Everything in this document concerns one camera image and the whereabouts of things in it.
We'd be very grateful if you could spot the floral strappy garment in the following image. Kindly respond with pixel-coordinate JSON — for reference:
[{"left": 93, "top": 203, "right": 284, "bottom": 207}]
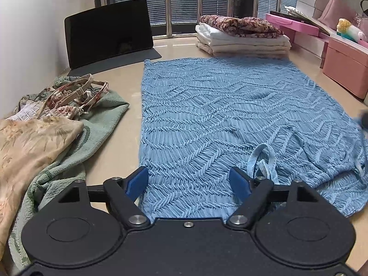
[{"left": 6, "top": 74, "right": 110, "bottom": 121}]

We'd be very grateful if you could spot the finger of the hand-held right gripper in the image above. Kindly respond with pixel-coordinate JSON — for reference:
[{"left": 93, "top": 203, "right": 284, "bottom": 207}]
[{"left": 353, "top": 114, "right": 368, "bottom": 135}]

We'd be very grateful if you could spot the white flat lid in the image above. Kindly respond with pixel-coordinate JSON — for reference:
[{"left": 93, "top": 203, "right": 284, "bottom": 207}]
[{"left": 330, "top": 32, "right": 368, "bottom": 49}]

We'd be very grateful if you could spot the pink pillow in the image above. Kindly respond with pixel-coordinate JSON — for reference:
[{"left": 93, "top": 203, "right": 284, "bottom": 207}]
[{"left": 318, "top": 0, "right": 358, "bottom": 32}]

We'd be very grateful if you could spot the window with grey blinds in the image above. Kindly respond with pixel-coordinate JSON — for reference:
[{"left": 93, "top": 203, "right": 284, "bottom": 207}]
[{"left": 93, "top": 0, "right": 302, "bottom": 38}]

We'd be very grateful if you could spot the patterned wrapped packet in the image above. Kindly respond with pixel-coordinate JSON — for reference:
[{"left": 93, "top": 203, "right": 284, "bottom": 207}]
[{"left": 284, "top": 5, "right": 340, "bottom": 35}]

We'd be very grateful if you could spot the beige floral garment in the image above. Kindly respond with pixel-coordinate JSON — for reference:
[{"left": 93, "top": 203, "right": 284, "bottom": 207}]
[{"left": 0, "top": 116, "right": 84, "bottom": 261}]

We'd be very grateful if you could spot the white folded garment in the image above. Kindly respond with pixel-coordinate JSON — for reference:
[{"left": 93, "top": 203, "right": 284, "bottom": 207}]
[{"left": 195, "top": 23, "right": 291, "bottom": 47}]

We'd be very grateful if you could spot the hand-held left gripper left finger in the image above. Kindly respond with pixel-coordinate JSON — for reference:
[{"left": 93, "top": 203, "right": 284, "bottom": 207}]
[{"left": 57, "top": 167, "right": 150, "bottom": 230}]

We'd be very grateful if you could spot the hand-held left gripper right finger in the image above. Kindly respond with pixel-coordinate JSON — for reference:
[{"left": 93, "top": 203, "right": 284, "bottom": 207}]
[{"left": 226, "top": 167, "right": 321, "bottom": 230}]

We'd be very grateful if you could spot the pink flat box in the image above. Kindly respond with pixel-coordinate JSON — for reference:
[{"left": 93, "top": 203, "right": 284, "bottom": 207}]
[{"left": 266, "top": 13, "right": 320, "bottom": 37}]

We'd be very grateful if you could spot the cream folded garment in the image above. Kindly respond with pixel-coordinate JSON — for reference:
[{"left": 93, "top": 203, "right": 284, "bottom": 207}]
[{"left": 196, "top": 42, "right": 292, "bottom": 54}]

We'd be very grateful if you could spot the yellow white plush toy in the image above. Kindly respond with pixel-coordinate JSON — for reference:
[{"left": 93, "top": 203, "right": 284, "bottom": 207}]
[{"left": 337, "top": 18, "right": 368, "bottom": 42}]

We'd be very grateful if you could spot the green textured garment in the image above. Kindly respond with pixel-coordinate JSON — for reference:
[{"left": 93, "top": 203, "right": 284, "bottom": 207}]
[{"left": 9, "top": 76, "right": 130, "bottom": 269}]

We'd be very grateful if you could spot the dark floral folded garment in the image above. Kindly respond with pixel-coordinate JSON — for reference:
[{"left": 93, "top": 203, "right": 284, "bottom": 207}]
[{"left": 200, "top": 15, "right": 284, "bottom": 39}]

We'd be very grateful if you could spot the salmon pink storage box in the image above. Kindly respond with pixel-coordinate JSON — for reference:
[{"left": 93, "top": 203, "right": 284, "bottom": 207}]
[{"left": 322, "top": 37, "right": 368, "bottom": 100}]

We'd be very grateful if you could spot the black flat book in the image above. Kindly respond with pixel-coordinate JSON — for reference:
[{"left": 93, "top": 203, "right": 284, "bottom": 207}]
[{"left": 269, "top": 11, "right": 312, "bottom": 25}]

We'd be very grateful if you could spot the white box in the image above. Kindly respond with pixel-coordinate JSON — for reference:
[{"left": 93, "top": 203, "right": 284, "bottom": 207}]
[{"left": 295, "top": 33, "right": 330, "bottom": 61}]

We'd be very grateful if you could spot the blue knit garment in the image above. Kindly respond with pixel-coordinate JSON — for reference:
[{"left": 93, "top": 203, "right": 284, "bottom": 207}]
[{"left": 138, "top": 57, "right": 368, "bottom": 219}]

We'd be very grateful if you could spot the pale speckled folded garment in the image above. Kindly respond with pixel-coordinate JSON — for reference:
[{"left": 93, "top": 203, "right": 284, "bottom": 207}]
[{"left": 212, "top": 50, "right": 289, "bottom": 58}]

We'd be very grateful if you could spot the black tablet with keyboard cover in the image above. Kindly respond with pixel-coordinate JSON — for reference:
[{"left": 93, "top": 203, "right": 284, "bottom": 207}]
[{"left": 64, "top": 0, "right": 162, "bottom": 78}]

